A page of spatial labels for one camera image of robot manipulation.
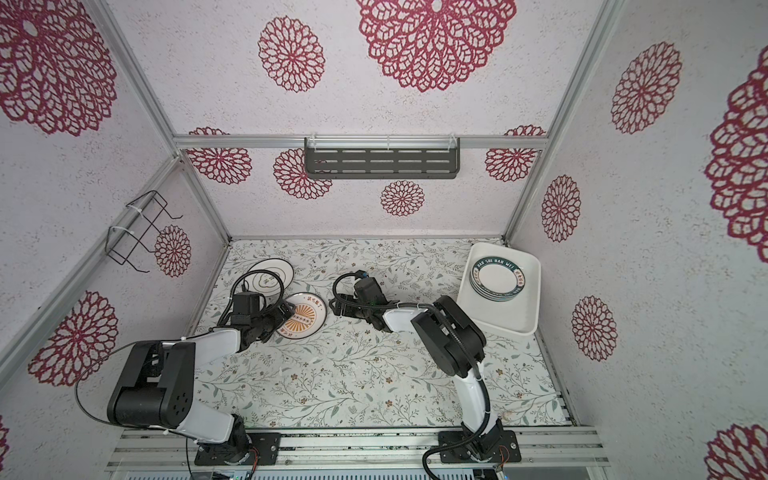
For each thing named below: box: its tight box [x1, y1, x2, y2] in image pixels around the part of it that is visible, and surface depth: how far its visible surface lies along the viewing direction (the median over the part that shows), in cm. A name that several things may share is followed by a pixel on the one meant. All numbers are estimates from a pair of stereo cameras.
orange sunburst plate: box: [276, 292, 328, 340], surface depth 99 cm
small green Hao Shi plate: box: [469, 256, 526, 302], surface depth 105 cm
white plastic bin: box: [457, 242, 542, 337], surface depth 103 cm
